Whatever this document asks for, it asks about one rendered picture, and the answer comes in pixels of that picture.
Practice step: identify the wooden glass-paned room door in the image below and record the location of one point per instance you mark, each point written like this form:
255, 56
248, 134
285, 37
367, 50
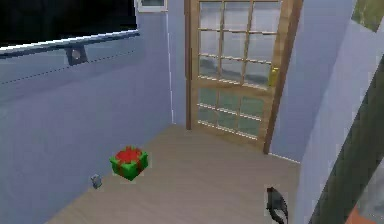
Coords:
233, 83

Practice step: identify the green red gift box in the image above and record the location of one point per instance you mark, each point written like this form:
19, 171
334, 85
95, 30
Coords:
129, 163

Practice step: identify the white framed picture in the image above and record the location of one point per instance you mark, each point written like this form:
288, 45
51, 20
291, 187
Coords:
151, 4

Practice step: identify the small grey object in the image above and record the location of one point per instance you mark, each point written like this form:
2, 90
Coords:
96, 181

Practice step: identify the black television set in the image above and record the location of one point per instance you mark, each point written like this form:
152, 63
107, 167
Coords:
60, 20

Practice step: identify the dark green door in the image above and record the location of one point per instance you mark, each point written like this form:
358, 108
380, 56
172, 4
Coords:
353, 160

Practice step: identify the green framed picture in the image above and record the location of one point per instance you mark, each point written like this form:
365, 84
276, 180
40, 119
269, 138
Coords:
368, 11

